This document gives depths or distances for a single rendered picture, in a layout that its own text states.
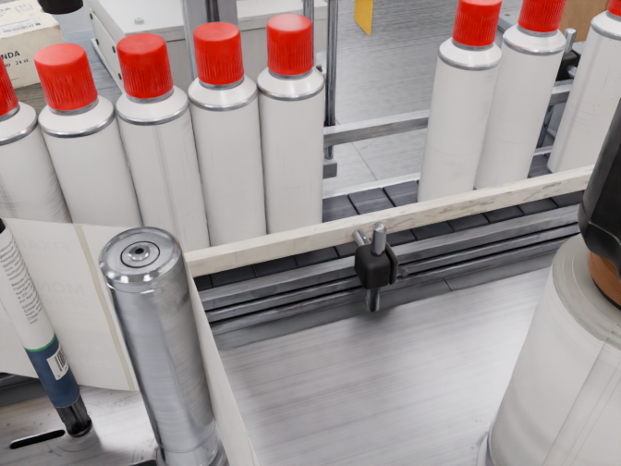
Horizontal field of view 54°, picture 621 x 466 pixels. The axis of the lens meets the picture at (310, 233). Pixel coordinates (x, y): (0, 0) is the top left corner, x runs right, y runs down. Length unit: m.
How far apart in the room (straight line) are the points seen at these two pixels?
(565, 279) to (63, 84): 0.32
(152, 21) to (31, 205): 0.39
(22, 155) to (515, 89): 0.40
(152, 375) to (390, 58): 0.75
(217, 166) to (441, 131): 0.20
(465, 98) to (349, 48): 0.52
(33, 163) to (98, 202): 0.05
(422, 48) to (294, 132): 0.59
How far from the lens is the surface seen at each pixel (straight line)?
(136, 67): 0.44
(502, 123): 0.59
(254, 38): 0.85
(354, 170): 0.74
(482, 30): 0.52
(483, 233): 0.60
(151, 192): 0.48
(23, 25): 1.00
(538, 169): 0.70
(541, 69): 0.56
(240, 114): 0.46
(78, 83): 0.44
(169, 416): 0.37
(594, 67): 0.63
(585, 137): 0.65
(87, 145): 0.45
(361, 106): 0.87
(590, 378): 0.30
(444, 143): 0.55
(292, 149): 0.48
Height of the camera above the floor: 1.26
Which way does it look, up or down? 42 degrees down
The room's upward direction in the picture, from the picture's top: straight up
